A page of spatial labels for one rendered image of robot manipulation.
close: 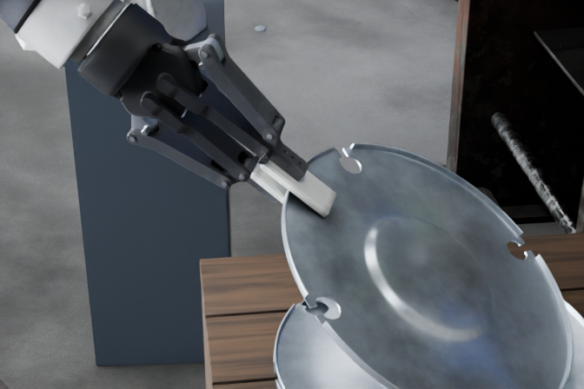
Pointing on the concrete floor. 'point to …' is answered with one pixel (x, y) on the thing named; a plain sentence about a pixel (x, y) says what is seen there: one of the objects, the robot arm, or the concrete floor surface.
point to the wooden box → (263, 319)
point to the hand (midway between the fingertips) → (293, 185)
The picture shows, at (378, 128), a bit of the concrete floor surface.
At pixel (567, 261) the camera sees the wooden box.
